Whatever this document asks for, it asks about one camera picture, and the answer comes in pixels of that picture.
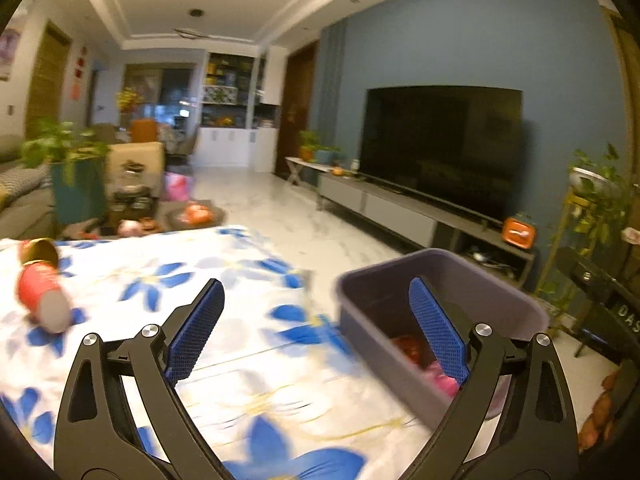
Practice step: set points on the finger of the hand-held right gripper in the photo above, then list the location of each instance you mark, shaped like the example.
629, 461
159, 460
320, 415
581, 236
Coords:
582, 272

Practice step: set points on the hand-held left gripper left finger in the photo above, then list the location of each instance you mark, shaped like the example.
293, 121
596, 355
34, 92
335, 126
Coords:
192, 332

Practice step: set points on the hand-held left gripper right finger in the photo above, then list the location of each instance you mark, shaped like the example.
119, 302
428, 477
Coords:
440, 335

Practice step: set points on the red plastic bag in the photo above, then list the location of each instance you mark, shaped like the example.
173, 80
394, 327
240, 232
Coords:
407, 352

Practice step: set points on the pink plastic bag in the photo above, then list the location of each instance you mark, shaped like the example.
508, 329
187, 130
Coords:
440, 382

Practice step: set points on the grey plastic bin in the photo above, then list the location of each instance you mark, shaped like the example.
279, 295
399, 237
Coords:
380, 285

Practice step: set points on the gold plant stand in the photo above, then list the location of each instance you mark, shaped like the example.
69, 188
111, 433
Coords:
575, 210

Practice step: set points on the blue floral bed sheet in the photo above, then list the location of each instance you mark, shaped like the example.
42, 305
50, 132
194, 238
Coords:
150, 285

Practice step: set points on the orange retro speaker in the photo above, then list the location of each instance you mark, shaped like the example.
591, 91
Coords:
519, 233

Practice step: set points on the trailing plant in white pot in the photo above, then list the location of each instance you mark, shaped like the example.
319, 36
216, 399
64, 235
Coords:
600, 195

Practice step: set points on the pile of sweet potatoes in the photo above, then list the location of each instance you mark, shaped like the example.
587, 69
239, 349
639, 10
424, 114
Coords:
597, 415

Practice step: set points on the dark coffee table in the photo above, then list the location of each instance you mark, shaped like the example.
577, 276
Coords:
170, 222

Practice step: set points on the orange snack packet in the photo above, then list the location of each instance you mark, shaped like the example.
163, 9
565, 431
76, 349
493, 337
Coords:
196, 214

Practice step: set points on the grey television stand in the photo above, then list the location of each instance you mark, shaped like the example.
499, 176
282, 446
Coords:
400, 210

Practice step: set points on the pink gift bag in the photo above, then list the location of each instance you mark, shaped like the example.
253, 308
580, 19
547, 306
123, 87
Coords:
177, 187

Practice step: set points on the orange apple print paper cup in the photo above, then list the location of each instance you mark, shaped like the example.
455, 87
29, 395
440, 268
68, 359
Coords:
42, 285

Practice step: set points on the glass jar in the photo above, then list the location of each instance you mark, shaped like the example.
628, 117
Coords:
131, 187

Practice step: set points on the beige armchair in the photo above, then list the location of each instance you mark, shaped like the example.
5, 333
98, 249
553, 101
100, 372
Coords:
145, 157

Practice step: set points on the potted plant in teal pot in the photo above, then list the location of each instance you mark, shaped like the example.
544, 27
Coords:
75, 190

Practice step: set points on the black flat television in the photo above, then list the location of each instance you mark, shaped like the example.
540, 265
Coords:
440, 150

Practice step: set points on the white display cabinet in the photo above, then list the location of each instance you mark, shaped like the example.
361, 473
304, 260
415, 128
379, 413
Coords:
225, 145

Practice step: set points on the small orange fruit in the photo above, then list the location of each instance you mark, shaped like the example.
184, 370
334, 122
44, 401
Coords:
338, 171

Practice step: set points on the white folding side table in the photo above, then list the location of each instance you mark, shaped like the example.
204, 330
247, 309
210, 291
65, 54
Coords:
302, 164

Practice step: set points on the orange chair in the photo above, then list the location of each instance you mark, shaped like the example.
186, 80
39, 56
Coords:
144, 131

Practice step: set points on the grey sofa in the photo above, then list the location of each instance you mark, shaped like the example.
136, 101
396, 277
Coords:
25, 210

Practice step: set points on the plant in blue pot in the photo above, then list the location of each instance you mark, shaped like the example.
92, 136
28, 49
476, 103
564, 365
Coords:
327, 156

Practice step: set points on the plant in orange pot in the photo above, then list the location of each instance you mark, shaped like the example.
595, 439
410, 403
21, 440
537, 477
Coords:
306, 147

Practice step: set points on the houndstooth cushion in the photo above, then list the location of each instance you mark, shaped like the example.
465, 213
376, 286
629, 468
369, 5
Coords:
22, 179

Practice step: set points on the yellow flower bouquet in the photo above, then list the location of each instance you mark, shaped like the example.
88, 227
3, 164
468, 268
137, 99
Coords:
130, 100

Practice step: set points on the dark wooden door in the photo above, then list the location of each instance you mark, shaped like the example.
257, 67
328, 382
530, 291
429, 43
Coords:
295, 110

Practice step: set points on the light wooden door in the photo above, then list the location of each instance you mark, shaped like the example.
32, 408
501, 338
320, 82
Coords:
47, 80

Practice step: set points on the red wall decoration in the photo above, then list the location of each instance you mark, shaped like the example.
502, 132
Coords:
80, 72

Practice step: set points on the purple wall painting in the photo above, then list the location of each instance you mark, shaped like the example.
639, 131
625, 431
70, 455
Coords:
9, 55

